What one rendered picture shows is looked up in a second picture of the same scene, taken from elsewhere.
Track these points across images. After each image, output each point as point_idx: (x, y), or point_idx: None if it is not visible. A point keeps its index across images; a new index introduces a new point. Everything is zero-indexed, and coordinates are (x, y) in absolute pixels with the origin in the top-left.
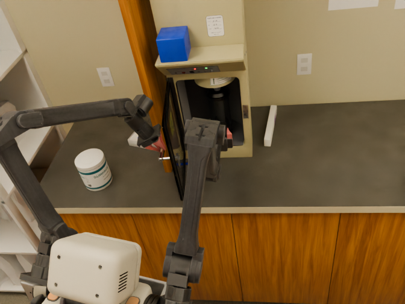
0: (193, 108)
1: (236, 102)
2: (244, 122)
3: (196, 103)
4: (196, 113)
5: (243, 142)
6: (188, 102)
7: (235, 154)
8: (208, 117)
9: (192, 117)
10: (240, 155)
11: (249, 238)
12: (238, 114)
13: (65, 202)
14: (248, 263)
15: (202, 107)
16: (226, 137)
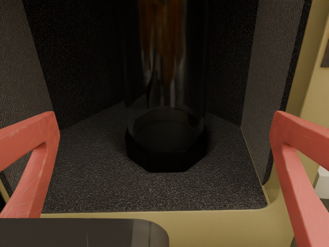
0: (53, 53)
1: (223, 32)
2: (317, 95)
3: (69, 34)
4: (71, 74)
5: (262, 194)
6: (26, 18)
7: (222, 241)
8: (114, 97)
9: (53, 91)
10: (241, 243)
11: None
12: (221, 86)
13: None
14: None
15: (95, 58)
16: (187, 167)
